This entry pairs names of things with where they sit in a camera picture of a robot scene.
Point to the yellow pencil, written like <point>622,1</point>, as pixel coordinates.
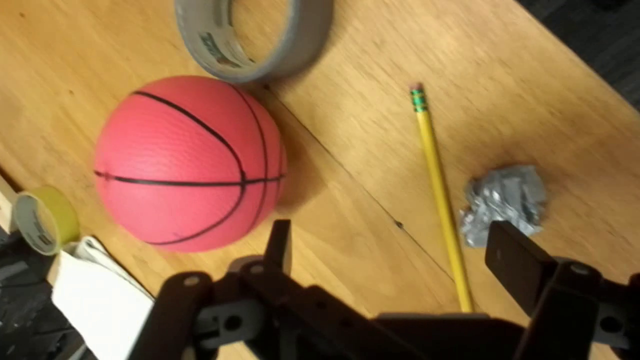
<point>438,186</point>

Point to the white paper pad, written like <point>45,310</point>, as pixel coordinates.
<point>101,300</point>

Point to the grey duct tape roll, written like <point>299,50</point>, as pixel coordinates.
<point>302,40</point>

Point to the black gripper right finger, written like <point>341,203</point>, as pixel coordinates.
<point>517,260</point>

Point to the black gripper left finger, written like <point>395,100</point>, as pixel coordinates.
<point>280,242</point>

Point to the red toy basketball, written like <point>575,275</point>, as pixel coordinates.
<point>180,161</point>

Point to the crumpled grey tape ball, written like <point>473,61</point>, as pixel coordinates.
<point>503,197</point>

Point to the small yellow tape roll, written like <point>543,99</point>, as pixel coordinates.
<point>57,213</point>

